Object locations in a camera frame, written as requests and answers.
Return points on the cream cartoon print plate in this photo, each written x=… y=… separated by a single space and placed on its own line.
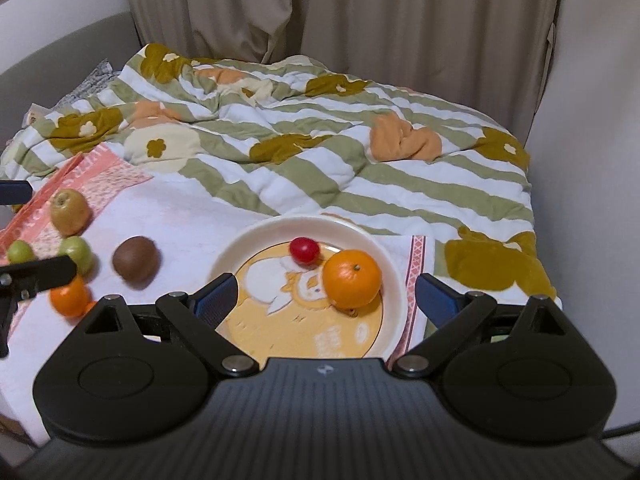
x=260 y=241

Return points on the red cherry tomato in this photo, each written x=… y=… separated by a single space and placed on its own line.
x=304 y=251

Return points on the small green apple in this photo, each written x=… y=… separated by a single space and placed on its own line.
x=20 y=252
x=79 y=252

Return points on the cream printed cloth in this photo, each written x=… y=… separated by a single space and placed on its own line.
x=34 y=114

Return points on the beige curtain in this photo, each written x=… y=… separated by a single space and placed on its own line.
x=375 y=20

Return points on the grey headboard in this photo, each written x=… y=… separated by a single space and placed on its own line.
x=50 y=45

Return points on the yellow pear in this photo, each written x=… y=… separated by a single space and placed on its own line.
x=70 y=212

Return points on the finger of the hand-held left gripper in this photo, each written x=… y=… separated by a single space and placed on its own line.
x=39 y=272
x=15 y=193

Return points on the grey patterned cloth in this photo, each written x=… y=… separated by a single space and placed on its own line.
x=92 y=81

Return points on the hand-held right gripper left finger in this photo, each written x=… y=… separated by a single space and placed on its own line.
x=216 y=301

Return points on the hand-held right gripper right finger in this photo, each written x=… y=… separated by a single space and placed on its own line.
x=436 y=299

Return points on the orange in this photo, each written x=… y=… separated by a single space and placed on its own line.
x=351 y=279
x=70 y=301
x=90 y=308

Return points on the green striped flower blanket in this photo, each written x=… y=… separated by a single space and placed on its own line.
x=300 y=170

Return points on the brown kiwi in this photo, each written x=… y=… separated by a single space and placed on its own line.
x=136 y=261

